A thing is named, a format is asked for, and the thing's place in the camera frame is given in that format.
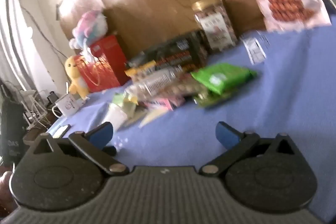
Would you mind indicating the olive green snack packet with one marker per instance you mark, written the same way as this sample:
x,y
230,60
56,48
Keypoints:
x,y
210,99

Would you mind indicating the pink snack packet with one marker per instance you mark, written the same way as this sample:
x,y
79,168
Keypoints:
x,y
164,104

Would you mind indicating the white curtain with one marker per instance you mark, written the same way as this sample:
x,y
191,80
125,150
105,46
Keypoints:
x,y
13,37

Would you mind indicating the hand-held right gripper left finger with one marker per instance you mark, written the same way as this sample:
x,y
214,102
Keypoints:
x,y
101,132

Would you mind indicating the white and green packet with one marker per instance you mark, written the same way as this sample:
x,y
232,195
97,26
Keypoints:
x,y
118,112

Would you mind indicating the dark snack box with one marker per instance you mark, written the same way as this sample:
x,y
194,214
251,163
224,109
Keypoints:
x,y
173,53

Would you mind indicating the dark bag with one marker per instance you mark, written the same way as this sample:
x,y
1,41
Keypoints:
x,y
11,121

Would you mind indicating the yellow snack packet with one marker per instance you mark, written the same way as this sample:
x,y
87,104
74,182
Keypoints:
x,y
139,69

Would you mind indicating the yellow duck plush toy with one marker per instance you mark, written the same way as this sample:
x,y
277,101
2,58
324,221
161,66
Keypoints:
x,y
76,74

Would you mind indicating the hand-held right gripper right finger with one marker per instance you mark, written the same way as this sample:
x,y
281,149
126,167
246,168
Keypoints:
x,y
226,134

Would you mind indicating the white mug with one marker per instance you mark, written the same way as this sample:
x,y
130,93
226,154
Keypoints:
x,y
67,106

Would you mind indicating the clear jar with gold lid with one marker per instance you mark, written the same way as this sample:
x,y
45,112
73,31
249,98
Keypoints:
x,y
214,27

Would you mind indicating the black phone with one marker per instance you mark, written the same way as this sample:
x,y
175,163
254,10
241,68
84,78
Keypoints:
x,y
61,130

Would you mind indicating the blue tablecloth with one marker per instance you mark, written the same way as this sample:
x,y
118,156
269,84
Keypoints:
x,y
283,98

